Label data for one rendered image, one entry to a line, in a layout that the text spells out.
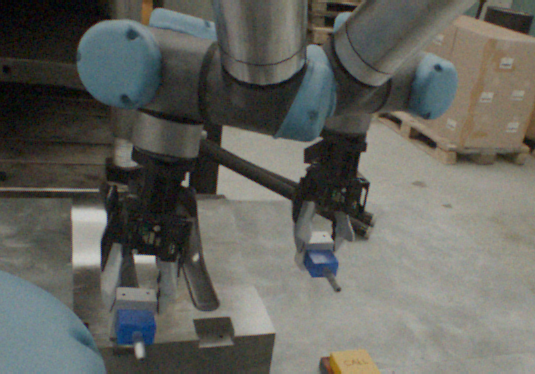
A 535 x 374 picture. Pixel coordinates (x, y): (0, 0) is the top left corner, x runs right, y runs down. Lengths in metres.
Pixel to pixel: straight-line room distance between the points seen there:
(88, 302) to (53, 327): 0.68
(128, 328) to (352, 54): 0.41
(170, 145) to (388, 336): 0.54
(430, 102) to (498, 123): 4.02
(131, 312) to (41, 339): 0.58
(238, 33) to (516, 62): 4.25
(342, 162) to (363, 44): 0.26
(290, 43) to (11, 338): 0.34
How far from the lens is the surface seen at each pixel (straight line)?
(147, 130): 0.70
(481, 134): 4.71
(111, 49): 0.58
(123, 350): 0.86
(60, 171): 1.58
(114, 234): 0.77
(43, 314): 0.24
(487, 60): 4.52
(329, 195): 0.88
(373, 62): 0.63
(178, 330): 0.85
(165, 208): 0.72
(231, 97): 0.56
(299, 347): 0.99
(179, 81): 0.57
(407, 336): 1.07
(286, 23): 0.49
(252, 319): 0.88
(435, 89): 0.75
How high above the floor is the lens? 1.40
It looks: 26 degrees down
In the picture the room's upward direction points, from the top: 11 degrees clockwise
